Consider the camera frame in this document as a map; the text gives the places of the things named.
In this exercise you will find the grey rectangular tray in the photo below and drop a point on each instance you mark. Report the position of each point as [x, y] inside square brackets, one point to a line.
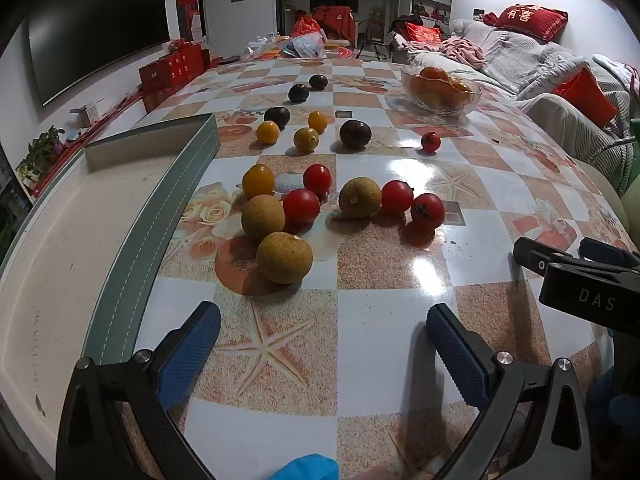
[75, 260]

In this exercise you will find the clear glass bowl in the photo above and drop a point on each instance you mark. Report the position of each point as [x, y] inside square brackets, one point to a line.
[425, 102]

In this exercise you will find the plain red cushion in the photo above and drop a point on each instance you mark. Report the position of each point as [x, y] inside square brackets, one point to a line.
[585, 97]

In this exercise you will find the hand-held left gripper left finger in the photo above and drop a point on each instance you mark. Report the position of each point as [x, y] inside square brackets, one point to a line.
[192, 355]

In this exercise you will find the grey fabric sofa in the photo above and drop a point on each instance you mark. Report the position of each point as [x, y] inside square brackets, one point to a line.
[530, 75]

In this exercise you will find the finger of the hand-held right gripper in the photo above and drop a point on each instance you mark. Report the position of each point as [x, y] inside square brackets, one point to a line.
[607, 252]
[532, 255]

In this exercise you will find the pink blanket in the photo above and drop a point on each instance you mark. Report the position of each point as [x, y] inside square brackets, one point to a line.
[462, 52]

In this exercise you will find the white door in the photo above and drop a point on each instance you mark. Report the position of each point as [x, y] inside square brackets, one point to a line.
[240, 5]

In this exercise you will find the white television cabinet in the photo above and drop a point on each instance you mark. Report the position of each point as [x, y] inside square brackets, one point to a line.
[107, 121]

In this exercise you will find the pile of oranges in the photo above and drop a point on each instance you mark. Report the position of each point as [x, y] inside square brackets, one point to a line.
[434, 75]

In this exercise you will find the stack of red gift boxes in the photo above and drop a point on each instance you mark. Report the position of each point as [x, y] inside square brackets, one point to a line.
[172, 67]

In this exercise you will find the checkered printed tablecloth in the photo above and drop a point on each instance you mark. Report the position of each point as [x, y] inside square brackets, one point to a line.
[380, 280]

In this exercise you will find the orange cherry tomato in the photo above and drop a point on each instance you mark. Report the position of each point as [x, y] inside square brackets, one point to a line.
[258, 180]

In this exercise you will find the person's left hand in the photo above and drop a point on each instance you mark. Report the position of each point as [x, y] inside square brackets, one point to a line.
[307, 469]

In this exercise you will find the red plastic bag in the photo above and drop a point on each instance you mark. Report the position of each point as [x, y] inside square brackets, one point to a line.
[306, 25]

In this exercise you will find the brown longan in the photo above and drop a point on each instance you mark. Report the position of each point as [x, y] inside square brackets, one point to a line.
[284, 257]
[262, 216]
[360, 197]

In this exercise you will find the green potted plant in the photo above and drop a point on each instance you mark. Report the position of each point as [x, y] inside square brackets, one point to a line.
[42, 147]

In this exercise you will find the large dark purple fruit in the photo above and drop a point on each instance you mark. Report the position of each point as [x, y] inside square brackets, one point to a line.
[355, 134]

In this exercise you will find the dark purple round fruit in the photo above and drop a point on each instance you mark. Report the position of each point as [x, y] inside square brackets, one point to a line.
[298, 93]
[318, 82]
[277, 117]

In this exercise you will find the yellow cherry tomato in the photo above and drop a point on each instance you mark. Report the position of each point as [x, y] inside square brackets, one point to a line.
[306, 140]
[267, 132]
[318, 122]

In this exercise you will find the red garment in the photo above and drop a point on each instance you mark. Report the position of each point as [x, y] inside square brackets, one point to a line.
[334, 21]

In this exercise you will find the small red cherry tomato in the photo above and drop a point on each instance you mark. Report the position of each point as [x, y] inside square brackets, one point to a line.
[430, 142]

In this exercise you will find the small red patterned pillow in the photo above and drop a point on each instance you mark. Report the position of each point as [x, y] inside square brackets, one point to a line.
[424, 32]

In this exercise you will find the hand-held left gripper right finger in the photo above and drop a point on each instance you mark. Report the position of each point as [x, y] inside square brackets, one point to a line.
[457, 355]

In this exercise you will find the small white box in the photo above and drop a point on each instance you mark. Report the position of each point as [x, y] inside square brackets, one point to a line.
[86, 114]

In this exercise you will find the black flat television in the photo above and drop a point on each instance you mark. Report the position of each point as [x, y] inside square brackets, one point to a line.
[95, 25]

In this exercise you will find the large red embroidered pillow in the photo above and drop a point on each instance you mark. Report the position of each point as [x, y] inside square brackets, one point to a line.
[530, 21]

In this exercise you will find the clear plastic bag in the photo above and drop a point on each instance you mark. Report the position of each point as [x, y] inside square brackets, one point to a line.
[307, 46]

